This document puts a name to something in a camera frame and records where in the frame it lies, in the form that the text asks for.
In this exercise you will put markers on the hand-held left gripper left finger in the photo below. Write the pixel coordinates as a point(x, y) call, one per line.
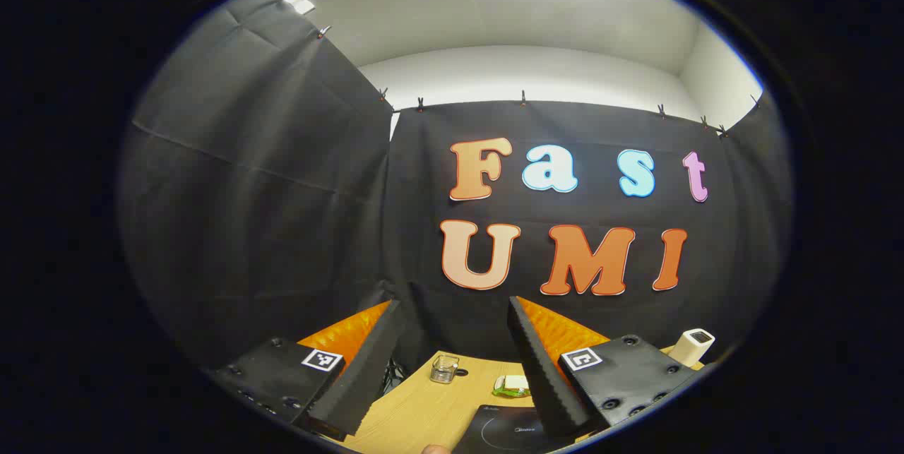
point(367, 376)

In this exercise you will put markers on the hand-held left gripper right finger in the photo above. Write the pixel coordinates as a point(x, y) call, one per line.
point(540, 376)

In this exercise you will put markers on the black induction cooktop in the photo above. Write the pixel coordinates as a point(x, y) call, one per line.
point(494, 429)

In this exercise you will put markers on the sandwich with lettuce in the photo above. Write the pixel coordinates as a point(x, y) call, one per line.
point(512, 386)

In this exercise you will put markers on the clear glass jar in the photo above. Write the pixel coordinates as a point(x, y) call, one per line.
point(445, 369)

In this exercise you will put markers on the white toaster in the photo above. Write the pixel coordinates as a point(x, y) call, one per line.
point(688, 348)

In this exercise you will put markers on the row of small cloth clips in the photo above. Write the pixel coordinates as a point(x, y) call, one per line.
point(523, 97)

